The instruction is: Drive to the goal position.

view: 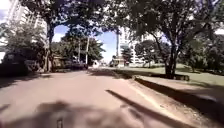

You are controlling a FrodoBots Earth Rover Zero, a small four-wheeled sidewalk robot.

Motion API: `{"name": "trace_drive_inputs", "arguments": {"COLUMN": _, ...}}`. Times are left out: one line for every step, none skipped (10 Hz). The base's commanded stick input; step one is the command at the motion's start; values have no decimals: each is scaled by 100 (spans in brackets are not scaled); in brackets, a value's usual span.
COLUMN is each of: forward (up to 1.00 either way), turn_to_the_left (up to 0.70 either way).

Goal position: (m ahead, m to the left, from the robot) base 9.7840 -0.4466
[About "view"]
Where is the parked vehicle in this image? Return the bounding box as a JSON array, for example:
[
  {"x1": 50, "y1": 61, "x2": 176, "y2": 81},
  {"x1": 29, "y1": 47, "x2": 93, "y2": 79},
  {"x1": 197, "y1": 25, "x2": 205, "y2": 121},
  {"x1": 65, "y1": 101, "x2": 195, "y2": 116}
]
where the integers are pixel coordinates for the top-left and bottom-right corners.
[{"x1": 64, "y1": 59, "x2": 89, "y2": 71}]

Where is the tall dark-trunked tree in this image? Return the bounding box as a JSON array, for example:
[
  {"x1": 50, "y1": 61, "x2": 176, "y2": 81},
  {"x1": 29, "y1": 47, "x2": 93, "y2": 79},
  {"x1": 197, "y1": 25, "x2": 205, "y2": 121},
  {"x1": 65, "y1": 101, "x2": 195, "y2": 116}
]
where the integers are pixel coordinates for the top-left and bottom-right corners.
[{"x1": 19, "y1": 0, "x2": 111, "y2": 73}]

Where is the wide-crowned forked tree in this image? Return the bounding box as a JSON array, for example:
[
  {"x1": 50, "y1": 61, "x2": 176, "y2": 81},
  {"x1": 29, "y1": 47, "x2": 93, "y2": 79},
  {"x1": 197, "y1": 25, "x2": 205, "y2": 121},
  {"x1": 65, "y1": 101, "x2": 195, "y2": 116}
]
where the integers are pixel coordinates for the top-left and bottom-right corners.
[{"x1": 106, "y1": 0, "x2": 224, "y2": 79}]

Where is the pole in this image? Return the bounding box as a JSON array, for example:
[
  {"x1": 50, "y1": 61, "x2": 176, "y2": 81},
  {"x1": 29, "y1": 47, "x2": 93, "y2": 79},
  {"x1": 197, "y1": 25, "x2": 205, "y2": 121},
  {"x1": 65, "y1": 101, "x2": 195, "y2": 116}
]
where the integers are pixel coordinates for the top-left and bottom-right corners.
[{"x1": 84, "y1": 34, "x2": 91, "y2": 66}]

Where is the pale high-rise building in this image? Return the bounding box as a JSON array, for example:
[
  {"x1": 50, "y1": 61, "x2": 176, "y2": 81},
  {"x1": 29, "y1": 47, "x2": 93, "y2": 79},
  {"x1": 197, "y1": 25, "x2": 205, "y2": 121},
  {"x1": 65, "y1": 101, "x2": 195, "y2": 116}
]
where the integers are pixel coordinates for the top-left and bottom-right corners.
[{"x1": 0, "y1": 0, "x2": 49, "y2": 61}]

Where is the row of trees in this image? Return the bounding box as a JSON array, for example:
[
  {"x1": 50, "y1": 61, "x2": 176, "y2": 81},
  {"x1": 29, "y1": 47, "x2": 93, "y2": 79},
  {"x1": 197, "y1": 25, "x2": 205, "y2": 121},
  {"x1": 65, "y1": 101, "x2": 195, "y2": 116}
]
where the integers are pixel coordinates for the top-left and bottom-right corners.
[{"x1": 179, "y1": 33, "x2": 224, "y2": 73}]

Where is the robot's own part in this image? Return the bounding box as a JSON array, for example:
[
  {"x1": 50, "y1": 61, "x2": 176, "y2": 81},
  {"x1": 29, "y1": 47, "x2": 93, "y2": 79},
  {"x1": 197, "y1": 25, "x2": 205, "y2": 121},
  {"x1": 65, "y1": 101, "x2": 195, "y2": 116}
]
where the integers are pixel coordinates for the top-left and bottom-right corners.
[{"x1": 56, "y1": 118, "x2": 64, "y2": 128}]

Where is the dark car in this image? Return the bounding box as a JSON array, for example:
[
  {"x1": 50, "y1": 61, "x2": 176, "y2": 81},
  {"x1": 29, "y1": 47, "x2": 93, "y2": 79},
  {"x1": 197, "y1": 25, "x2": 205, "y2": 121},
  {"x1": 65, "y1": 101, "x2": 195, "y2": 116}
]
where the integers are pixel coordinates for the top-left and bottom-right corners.
[{"x1": 0, "y1": 53, "x2": 31, "y2": 77}]

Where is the round green tree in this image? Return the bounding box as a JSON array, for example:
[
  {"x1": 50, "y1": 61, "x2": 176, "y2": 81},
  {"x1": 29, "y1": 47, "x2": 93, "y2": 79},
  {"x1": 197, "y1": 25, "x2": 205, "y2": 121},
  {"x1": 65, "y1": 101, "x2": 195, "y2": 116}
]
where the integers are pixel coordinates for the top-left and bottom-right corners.
[{"x1": 51, "y1": 29, "x2": 106, "y2": 66}]

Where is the grass verge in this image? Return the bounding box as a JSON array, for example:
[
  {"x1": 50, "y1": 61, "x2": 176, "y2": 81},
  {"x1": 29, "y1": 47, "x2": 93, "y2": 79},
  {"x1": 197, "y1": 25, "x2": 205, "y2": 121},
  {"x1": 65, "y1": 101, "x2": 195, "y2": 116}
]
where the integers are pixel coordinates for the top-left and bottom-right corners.
[{"x1": 113, "y1": 64, "x2": 224, "y2": 128}]

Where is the bushy green tree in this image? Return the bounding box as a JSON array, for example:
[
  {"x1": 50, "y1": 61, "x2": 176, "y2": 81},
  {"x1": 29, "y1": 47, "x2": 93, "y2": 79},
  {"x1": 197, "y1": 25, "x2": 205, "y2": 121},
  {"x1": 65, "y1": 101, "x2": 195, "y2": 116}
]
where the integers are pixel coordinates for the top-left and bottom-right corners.
[{"x1": 0, "y1": 23, "x2": 46, "y2": 68}]

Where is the white tower building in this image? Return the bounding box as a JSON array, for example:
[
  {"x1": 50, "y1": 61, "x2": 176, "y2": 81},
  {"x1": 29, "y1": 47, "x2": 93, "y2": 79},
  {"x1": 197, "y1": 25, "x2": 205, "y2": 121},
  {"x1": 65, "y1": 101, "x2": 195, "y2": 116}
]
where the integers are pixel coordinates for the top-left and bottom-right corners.
[{"x1": 116, "y1": 26, "x2": 148, "y2": 66}]

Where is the reddish grey asphalt road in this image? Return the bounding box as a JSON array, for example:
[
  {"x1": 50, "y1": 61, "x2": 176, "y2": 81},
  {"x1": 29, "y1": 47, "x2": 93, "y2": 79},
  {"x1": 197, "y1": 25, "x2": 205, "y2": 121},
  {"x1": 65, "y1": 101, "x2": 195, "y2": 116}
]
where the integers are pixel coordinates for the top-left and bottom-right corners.
[{"x1": 0, "y1": 68, "x2": 201, "y2": 128}]

